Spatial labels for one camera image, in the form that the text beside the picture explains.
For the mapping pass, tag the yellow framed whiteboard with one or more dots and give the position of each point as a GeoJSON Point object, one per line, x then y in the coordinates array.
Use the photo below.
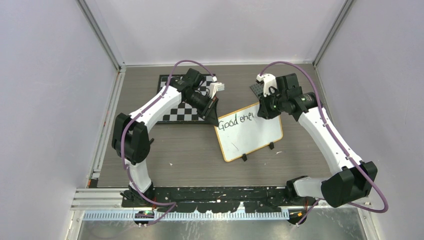
{"type": "Point", "coordinates": [242, 132]}

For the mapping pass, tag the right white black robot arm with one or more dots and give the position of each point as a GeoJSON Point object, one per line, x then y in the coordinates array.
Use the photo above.
{"type": "Point", "coordinates": [350, 175]}

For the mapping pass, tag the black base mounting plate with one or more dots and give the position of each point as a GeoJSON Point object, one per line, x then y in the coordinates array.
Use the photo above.
{"type": "Point", "coordinates": [254, 199]}

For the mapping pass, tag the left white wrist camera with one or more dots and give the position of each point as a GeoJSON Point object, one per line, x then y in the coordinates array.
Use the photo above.
{"type": "Point", "coordinates": [215, 87]}

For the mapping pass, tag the grey lego baseplate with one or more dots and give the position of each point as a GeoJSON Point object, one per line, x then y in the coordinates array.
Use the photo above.
{"type": "Point", "coordinates": [257, 89]}

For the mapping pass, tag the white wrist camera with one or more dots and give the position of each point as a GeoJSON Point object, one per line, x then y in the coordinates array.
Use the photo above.
{"type": "Point", "coordinates": [215, 87]}
{"type": "Point", "coordinates": [269, 83]}

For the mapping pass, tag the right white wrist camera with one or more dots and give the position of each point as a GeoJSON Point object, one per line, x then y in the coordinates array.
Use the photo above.
{"type": "Point", "coordinates": [269, 83]}

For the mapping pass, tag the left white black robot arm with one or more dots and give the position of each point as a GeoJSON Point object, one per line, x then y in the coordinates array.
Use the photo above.
{"type": "Point", "coordinates": [131, 139]}

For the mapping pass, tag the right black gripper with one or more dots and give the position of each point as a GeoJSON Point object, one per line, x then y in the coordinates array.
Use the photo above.
{"type": "Point", "coordinates": [264, 111]}

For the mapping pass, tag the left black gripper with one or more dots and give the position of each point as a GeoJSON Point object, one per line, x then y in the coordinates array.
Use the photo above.
{"type": "Point", "coordinates": [210, 113]}

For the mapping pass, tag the black white checkerboard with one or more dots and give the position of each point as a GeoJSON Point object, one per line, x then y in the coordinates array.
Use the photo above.
{"type": "Point", "coordinates": [184, 113]}

